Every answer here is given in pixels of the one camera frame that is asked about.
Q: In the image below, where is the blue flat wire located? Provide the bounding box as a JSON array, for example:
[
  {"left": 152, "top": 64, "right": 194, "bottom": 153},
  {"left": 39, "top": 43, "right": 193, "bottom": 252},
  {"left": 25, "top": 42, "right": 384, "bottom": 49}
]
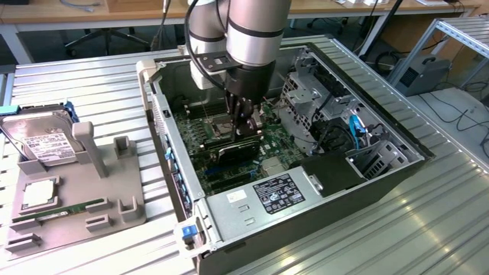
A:
[{"left": 348, "top": 114, "right": 365, "bottom": 150}]

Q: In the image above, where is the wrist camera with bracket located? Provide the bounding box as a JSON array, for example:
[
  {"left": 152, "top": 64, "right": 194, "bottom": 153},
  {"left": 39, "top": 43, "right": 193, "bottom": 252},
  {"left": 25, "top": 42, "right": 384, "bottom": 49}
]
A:
[{"left": 189, "top": 51, "right": 242, "bottom": 90}]

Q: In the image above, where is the blue disk carrier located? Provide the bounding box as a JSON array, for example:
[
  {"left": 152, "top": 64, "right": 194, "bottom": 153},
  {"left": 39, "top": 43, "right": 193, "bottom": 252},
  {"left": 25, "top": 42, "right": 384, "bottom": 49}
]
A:
[{"left": 0, "top": 99, "right": 80, "bottom": 123}]

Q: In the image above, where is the black slanted stand pole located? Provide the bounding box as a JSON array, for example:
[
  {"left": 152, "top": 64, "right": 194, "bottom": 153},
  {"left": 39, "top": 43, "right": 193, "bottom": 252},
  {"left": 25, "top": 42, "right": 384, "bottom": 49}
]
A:
[{"left": 357, "top": 0, "right": 405, "bottom": 58}]

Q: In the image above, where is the silver metal disk bay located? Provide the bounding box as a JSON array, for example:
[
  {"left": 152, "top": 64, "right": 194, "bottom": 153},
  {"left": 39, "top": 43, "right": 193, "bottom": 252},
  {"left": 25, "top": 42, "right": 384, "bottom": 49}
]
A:
[{"left": 281, "top": 70, "right": 358, "bottom": 124}]

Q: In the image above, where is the grey plastic parts rack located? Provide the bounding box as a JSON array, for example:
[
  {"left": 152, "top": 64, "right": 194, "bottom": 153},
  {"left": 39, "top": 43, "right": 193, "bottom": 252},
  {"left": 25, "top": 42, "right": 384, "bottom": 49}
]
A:
[{"left": 3, "top": 121, "right": 148, "bottom": 261}]

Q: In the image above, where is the silver power supply unit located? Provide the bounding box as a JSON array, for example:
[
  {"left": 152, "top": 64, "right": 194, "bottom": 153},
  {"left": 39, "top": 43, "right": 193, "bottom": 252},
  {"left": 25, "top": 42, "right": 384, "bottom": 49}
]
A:
[{"left": 204, "top": 166, "right": 325, "bottom": 242}]

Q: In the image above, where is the aluminium profile frame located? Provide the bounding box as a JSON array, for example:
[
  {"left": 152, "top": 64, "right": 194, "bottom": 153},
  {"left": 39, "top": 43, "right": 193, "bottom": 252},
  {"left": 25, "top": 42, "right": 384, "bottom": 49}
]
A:
[{"left": 386, "top": 15, "right": 489, "bottom": 89}]

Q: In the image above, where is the grey network cable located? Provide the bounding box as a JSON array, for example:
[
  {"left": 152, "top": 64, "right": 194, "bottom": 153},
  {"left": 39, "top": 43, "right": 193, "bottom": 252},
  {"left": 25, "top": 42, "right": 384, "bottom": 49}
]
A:
[{"left": 60, "top": 0, "right": 101, "bottom": 13}]

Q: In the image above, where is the silver hard disk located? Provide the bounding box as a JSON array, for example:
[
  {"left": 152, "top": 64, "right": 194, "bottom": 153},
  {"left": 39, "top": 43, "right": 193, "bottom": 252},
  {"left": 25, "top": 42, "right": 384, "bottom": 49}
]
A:
[{"left": 0, "top": 110, "right": 87, "bottom": 168}]

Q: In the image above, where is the green motherboard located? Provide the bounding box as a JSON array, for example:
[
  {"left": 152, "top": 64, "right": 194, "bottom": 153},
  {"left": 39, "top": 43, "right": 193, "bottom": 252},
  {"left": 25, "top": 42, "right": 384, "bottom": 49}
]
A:
[{"left": 173, "top": 96, "right": 306, "bottom": 195}]

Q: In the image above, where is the black plastic shroud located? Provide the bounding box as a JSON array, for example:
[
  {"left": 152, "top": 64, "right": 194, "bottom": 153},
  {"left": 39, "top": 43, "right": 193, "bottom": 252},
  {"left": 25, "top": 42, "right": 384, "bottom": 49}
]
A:
[{"left": 289, "top": 151, "right": 368, "bottom": 199}]

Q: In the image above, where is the long black expansion slot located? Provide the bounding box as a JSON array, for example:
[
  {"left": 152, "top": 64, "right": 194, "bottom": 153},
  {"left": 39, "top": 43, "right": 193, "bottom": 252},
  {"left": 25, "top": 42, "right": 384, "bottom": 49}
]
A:
[
  {"left": 209, "top": 178, "right": 256, "bottom": 193},
  {"left": 208, "top": 171, "right": 252, "bottom": 184}
]

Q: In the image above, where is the graphics card with metal bracket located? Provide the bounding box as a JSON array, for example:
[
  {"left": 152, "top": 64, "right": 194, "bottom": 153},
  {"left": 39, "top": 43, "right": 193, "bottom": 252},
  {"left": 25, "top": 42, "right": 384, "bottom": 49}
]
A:
[{"left": 193, "top": 136, "right": 258, "bottom": 166}]

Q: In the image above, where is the black cable bundle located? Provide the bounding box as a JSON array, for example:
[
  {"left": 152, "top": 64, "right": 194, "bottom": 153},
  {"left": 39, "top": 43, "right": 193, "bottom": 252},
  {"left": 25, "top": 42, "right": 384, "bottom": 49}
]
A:
[{"left": 310, "top": 85, "right": 346, "bottom": 154}]

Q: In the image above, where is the black office chair base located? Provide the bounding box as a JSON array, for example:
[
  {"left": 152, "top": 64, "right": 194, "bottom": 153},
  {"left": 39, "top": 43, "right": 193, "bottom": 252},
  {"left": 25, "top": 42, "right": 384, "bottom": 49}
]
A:
[
  {"left": 63, "top": 27, "right": 150, "bottom": 57},
  {"left": 306, "top": 16, "right": 349, "bottom": 30}
]

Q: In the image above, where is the open black PC case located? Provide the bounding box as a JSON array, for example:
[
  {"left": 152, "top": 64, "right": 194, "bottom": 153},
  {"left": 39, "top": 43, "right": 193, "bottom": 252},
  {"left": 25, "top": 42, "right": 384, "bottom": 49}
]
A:
[{"left": 136, "top": 41, "right": 436, "bottom": 275}]

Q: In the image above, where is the blue expansion slot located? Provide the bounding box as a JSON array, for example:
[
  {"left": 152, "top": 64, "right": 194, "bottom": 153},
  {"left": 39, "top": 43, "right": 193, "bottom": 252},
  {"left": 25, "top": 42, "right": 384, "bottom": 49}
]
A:
[{"left": 204, "top": 164, "right": 253, "bottom": 176}]

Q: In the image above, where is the black RAM slot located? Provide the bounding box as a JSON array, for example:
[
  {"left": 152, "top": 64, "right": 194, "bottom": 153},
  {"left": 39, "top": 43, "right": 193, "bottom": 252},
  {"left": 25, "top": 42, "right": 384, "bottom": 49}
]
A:
[
  {"left": 186, "top": 108, "right": 226, "bottom": 120},
  {"left": 184, "top": 101, "right": 226, "bottom": 112},
  {"left": 185, "top": 104, "right": 226, "bottom": 116},
  {"left": 182, "top": 97, "right": 226, "bottom": 107}
]

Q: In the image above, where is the perforated metal disk bay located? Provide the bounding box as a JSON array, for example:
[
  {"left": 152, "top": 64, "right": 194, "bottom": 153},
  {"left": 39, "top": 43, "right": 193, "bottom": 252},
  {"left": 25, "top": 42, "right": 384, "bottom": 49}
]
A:
[{"left": 345, "top": 140, "right": 416, "bottom": 180}]

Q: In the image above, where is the black floor cable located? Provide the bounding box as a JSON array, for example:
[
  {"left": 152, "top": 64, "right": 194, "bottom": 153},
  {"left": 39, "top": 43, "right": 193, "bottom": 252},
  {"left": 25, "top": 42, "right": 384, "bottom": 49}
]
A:
[{"left": 418, "top": 81, "right": 489, "bottom": 134}]

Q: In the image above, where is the grey equipment box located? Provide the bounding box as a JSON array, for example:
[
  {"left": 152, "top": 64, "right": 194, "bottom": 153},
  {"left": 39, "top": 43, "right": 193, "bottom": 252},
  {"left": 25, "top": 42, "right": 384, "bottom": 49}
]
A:
[{"left": 397, "top": 56, "right": 454, "bottom": 97}]

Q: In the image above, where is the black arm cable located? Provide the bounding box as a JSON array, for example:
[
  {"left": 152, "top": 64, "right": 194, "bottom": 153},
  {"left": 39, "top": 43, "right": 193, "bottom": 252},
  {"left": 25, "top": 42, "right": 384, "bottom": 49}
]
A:
[{"left": 184, "top": 0, "right": 228, "bottom": 89}]

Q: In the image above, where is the silver CPU chip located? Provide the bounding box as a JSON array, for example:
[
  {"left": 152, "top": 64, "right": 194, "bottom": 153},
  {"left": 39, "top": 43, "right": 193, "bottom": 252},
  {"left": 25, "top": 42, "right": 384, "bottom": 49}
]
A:
[{"left": 20, "top": 179, "right": 59, "bottom": 212}]

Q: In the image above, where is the green RAM stick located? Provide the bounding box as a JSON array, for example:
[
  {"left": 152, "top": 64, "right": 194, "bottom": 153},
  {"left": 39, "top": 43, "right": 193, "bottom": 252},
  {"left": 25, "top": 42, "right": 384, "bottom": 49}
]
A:
[{"left": 11, "top": 199, "right": 107, "bottom": 225}]

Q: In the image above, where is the CPU socket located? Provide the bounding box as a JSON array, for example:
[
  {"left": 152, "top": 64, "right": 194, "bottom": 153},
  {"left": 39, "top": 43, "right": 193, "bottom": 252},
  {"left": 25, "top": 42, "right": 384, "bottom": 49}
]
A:
[{"left": 208, "top": 115, "right": 232, "bottom": 136}]

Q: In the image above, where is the wooden desk white frame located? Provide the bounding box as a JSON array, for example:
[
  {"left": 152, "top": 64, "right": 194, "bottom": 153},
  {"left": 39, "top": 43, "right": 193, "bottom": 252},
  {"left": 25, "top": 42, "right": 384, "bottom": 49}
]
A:
[
  {"left": 288, "top": 0, "right": 482, "bottom": 57},
  {"left": 0, "top": 0, "right": 192, "bottom": 65}
]

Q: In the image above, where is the small silver chipset heatsink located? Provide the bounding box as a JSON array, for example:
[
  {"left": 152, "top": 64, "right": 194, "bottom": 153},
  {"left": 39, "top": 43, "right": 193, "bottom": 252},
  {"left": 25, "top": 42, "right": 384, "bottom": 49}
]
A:
[{"left": 261, "top": 159, "right": 286, "bottom": 176}]

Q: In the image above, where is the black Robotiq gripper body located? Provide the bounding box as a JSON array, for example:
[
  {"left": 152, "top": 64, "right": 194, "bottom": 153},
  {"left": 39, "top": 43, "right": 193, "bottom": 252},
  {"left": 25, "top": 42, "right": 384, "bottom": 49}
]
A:
[{"left": 222, "top": 61, "right": 277, "bottom": 101}]

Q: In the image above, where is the dangling cable with plug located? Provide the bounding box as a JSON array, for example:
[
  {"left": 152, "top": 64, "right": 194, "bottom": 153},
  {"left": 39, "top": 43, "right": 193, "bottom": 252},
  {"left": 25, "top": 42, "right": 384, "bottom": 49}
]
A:
[{"left": 150, "top": 0, "right": 169, "bottom": 51}]

